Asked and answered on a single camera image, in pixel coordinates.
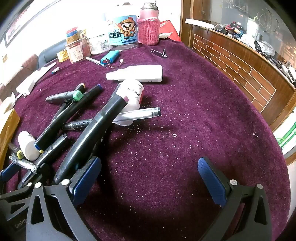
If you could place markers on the black marker blue end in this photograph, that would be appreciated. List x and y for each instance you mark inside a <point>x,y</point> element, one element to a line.
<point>69,113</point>

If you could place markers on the green metal rack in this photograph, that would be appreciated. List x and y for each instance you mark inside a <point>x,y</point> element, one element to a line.
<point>286,136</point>

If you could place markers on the white booklet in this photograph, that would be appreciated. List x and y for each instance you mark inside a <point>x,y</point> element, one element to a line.
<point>42,71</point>

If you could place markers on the white plastic jar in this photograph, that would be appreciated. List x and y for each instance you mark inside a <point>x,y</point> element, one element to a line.
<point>98,44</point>

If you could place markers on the gold-edged white box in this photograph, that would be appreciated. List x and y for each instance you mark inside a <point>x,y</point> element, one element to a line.
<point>7,132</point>

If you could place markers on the brown armchair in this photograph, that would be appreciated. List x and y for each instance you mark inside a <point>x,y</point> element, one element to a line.
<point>27,63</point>

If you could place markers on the pink knit-sleeved bottle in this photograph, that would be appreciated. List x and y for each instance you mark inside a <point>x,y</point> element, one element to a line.
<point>148,30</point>

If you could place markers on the white spray bottle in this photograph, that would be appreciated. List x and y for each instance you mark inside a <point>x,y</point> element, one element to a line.
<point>138,73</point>

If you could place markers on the clear gel pen black cap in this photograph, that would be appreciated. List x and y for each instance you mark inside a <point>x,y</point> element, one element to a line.
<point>143,112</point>

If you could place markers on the black marker green cap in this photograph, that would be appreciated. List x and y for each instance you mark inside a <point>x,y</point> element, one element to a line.
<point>60,97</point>

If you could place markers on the white pen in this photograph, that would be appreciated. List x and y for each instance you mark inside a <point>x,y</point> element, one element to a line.
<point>93,60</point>

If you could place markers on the white medicine bottle red label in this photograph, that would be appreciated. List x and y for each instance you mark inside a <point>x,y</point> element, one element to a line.
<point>133,102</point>

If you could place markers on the black marker yellow end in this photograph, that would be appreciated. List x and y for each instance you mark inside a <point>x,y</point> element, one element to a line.
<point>79,87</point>

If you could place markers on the bagged flatbread stack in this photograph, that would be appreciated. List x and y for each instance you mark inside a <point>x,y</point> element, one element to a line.
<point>5,103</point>

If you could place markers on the cartoon label plastic jar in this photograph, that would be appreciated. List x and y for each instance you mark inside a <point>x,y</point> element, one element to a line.
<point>122,30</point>

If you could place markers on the white charger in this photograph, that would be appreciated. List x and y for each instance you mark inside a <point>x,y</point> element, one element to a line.
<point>23,89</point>

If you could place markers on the black pen yellow-green end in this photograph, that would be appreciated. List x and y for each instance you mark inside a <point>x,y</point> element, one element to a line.
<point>17,153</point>

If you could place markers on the blue battery pack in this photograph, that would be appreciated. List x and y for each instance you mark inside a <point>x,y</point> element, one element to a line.
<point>110,56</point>

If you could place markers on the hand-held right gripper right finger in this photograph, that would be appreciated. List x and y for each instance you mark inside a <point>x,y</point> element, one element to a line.
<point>211,183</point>

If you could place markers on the small blue marker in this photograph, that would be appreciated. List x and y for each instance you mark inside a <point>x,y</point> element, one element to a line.
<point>55,70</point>

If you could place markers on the nail clipper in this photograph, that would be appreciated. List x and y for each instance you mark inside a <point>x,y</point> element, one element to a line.
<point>160,54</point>

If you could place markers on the black leather sofa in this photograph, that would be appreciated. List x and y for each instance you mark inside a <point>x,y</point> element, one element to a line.
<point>49,52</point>

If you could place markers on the white container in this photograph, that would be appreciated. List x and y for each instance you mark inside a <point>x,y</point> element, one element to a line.
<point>252,25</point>

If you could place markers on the silver and black pen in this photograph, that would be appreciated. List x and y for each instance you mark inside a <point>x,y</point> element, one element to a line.
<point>23,163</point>

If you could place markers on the wooden brick-pattern counter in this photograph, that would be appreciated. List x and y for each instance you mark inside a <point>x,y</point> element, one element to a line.
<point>242,69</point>

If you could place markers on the framed wall picture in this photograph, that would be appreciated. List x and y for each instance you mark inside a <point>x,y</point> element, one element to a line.
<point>13,30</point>

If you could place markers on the small white bottle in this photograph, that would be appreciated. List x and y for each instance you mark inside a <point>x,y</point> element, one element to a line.
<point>27,144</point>

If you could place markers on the gold can red lid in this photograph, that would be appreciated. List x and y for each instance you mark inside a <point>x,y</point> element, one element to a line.
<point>72,36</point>

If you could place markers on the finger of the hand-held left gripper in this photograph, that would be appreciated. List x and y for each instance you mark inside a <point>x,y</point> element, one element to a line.
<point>9,173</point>
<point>44,172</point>

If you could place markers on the orange label clear jar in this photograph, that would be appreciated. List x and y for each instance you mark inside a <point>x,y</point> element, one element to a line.
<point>75,53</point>

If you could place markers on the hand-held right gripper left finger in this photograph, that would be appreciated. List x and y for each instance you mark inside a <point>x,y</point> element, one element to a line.
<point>86,178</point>

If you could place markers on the red bag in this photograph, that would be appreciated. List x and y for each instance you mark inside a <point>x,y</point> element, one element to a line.
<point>170,30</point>

